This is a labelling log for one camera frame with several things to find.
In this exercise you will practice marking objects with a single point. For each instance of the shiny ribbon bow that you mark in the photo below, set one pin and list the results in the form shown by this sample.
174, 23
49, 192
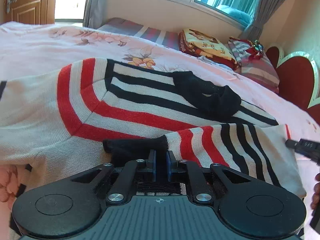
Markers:
257, 47

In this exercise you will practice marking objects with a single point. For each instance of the striped mattress cover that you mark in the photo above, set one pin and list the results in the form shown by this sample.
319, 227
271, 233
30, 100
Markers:
126, 27

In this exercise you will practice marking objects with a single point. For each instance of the red heart-shaped headboard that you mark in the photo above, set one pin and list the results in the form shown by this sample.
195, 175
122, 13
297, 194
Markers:
299, 78

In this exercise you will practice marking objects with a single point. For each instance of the grey curtain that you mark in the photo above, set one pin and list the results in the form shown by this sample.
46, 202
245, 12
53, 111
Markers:
96, 13
262, 13

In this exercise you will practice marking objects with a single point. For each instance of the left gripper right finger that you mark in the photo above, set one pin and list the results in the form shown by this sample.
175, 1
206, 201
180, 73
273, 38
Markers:
172, 165

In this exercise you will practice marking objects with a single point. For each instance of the yellow red folded blanket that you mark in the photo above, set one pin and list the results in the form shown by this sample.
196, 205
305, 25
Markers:
198, 44

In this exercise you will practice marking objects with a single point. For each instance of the brown wooden door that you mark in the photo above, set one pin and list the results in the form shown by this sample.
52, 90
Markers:
28, 11

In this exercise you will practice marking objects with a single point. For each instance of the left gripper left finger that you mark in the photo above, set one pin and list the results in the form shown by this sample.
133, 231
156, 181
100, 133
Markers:
151, 166

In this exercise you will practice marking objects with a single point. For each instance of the grey right curtain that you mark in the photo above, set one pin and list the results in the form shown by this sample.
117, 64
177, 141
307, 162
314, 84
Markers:
262, 13

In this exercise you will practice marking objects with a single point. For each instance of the striped pillow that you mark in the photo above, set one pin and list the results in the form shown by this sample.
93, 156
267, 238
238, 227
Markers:
254, 67

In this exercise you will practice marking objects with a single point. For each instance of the person's right hand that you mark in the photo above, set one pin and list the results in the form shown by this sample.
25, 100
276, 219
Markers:
316, 194

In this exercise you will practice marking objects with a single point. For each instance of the striped knit sweater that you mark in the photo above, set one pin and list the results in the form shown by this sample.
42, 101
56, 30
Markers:
98, 110

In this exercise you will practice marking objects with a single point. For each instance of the grey left curtain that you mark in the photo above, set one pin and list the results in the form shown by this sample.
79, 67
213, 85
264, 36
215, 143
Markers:
96, 13

